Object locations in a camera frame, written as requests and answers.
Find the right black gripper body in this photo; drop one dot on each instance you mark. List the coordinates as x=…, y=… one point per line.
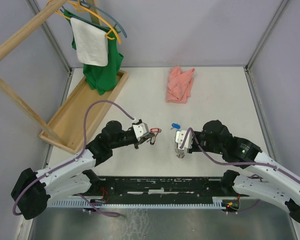
x=202, y=139

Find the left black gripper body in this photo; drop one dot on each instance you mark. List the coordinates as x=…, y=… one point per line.
x=136, y=142

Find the red tagged key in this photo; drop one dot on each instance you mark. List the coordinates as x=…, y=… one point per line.
x=155, y=131

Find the keyring holder with blue handle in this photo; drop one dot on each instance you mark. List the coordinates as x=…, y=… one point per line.
x=179, y=152

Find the blue tagged key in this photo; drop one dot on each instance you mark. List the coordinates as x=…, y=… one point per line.
x=175, y=126

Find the black tagged key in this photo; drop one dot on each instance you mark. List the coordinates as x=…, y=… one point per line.
x=152, y=140

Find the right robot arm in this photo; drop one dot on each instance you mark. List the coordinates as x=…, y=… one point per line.
x=271, y=182

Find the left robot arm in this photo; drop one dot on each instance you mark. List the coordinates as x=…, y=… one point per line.
x=34, y=190

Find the pink cloth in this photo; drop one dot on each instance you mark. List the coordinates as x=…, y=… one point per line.
x=179, y=85

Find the wooden tray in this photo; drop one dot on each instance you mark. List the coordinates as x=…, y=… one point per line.
x=68, y=121

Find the green shirt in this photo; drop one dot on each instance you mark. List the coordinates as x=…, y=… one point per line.
x=100, y=78

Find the white towel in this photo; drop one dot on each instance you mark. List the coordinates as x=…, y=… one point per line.
x=91, y=43

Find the grey blue hanger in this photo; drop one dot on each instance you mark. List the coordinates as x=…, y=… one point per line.
x=93, y=4

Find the yellow hanger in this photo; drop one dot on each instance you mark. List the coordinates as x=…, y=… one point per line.
x=82, y=9

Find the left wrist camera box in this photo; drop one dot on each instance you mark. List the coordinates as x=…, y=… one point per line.
x=140, y=129

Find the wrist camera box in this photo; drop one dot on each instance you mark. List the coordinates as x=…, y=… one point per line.
x=140, y=129
x=183, y=139

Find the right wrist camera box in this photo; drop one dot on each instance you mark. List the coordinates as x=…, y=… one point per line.
x=183, y=139

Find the white cable duct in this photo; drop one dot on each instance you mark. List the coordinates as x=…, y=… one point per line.
x=218, y=203

